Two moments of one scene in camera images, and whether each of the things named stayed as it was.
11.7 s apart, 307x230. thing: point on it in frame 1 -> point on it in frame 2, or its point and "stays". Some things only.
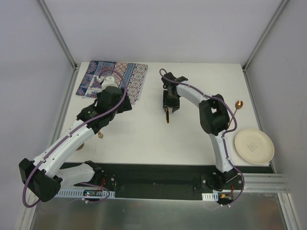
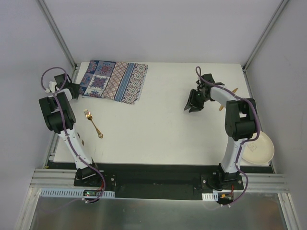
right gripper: x=171 y=102 -> x=197 y=98
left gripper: x=126 y=103 -> x=72 y=88
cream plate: x=254 y=146 stays
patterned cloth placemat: x=135 y=74 stays
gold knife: x=167 y=116 -> x=233 y=91
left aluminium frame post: x=49 y=15 stays
